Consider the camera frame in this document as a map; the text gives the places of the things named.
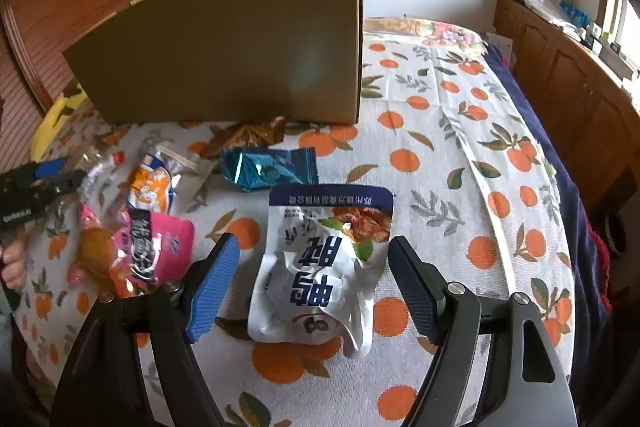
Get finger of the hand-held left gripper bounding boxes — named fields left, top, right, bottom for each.
left=31, top=158, right=69, bottom=180
left=36, top=169, right=89, bottom=208

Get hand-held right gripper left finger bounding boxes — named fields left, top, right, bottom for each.
left=52, top=232, right=242, bottom=427

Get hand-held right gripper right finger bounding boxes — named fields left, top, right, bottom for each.
left=388, top=235, right=579, bottom=427

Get white snack pouch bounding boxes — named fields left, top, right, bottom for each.
left=248, top=185, right=396, bottom=361

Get teal foil snack packet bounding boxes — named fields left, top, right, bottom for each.
left=220, top=146, right=320, bottom=193

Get brown cardboard box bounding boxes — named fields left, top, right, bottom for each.
left=62, top=0, right=366, bottom=126

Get person's left hand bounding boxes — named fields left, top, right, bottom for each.
left=0, top=237, right=29, bottom=292

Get clear plastic snack packet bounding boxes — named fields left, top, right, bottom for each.
left=79, top=151, right=132, bottom=204

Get yellow plastic bag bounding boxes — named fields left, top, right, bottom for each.
left=31, top=91, right=89, bottom=160

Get clear-wrapped brown bun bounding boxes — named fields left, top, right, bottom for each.
left=67, top=202, right=132, bottom=289

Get pink snack packet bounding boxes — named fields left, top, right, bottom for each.
left=109, top=207, right=196, bottom=299

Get orange and white snack packet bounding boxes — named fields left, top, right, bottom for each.
left=126, top=146, right=221, bottom=217

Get orange fruit print bedsheet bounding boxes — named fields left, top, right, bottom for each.
left=10, top=28, right=577, bottom=427

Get brown foil snack packet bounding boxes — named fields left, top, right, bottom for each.
left=192, top=115, right=287, bottom=158

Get dark blue blanket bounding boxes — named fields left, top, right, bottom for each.
left=484, top=41, right=615, bottom=408

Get red cloth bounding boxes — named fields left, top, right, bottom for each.
left=589, top=227, right=615, bottom=310

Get floral pillow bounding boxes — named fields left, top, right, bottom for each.
left=362, top=17, right=489, bottom=54

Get wooden cabinet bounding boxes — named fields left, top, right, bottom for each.
left=492, top=0, right=640, bottom=210

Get blue boxes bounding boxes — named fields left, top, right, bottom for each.
left=559, top=0, right=590, bottom=28

